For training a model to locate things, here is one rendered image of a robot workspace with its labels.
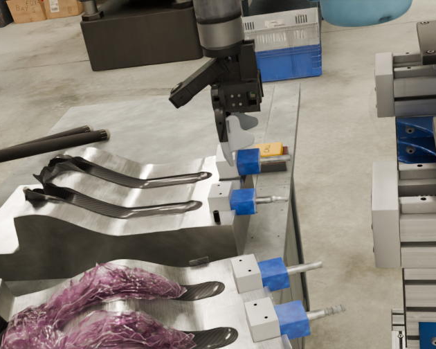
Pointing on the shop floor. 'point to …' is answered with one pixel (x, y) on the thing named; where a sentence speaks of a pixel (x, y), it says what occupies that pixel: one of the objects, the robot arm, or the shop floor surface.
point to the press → (140, 32)
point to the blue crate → (290, 63)
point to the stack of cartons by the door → (43, 10)
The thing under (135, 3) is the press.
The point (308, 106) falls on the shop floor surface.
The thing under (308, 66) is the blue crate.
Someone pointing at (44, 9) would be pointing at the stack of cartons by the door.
